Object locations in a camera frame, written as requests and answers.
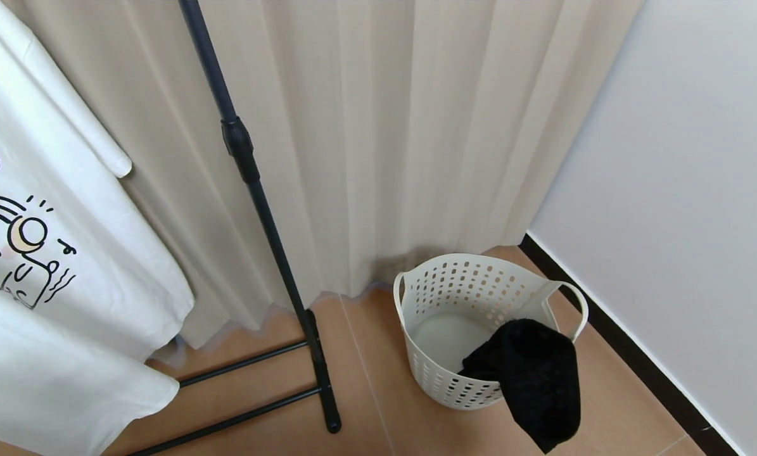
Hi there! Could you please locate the white garment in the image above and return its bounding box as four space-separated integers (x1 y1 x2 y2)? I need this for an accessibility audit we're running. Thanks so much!
0 0 195 456

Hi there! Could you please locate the black garment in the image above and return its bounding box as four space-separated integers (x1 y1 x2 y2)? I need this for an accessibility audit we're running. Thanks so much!
457 319 582 455

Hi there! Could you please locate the beige curtain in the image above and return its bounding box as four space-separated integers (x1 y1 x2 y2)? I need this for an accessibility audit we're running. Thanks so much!
1 0 645 352

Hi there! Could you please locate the black clothes rack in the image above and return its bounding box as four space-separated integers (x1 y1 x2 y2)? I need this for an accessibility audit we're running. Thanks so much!
128 0 342 456

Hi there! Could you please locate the white laundry basket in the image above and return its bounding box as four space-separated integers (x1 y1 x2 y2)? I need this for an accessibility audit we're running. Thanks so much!
393 253 589 411

